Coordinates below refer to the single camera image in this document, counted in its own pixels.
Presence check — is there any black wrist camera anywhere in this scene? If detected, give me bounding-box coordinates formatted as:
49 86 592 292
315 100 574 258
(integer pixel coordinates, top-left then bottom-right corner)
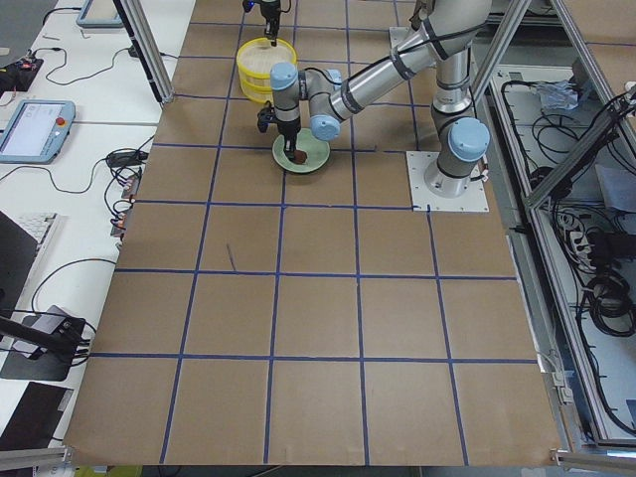
256 101 276 133

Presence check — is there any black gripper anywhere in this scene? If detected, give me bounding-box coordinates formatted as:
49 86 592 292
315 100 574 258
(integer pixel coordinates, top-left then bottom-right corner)
274 107 301 160
259 0 281 47

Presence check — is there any aluminium frame post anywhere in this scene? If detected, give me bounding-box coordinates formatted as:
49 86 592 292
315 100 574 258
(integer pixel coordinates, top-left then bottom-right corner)
113 0 174 105

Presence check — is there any white keyboard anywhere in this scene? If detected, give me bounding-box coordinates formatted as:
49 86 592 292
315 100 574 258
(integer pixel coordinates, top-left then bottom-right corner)
16 212 67 258

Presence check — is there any yellow steamer layer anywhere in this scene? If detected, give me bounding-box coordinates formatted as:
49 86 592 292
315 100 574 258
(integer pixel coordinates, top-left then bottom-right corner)
237 37 297 85
239 77 273 104

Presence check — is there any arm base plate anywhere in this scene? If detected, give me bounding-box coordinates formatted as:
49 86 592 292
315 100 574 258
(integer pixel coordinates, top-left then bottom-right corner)
389 27 411 49
405 151 489 214

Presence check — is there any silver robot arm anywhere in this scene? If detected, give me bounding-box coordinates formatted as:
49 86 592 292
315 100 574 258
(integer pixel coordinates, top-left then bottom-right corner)
257 0 491 199

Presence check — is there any brown bun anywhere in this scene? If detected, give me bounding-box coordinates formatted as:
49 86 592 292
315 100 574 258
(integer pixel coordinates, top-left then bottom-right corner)
291 150 307 165

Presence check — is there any teach pendant tablet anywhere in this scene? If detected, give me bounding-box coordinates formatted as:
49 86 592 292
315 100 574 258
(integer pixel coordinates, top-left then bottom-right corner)
1 99 76 165

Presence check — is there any black power brick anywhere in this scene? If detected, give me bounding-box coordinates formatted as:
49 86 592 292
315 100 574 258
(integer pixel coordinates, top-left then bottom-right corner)
106 151 148 168

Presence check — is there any black camera stand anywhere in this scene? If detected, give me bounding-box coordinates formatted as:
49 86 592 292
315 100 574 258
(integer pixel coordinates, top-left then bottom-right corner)
1 316 85 362

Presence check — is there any light green plate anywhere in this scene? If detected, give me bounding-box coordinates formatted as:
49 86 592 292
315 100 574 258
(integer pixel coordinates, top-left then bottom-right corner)
272 128 330 174

